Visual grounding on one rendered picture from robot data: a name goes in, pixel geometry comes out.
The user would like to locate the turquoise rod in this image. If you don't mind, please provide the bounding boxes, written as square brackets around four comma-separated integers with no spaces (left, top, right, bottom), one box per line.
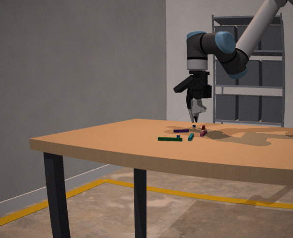
[188,133,194,141]

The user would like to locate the pink rod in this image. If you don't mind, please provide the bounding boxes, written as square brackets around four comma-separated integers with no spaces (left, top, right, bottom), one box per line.
[200,130,207,136]

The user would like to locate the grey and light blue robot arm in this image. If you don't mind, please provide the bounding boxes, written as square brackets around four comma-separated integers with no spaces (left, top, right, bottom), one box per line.
[173,0,293,93]

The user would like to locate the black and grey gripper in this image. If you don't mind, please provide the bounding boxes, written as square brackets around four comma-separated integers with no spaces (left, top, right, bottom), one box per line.
[186,71,212,123]

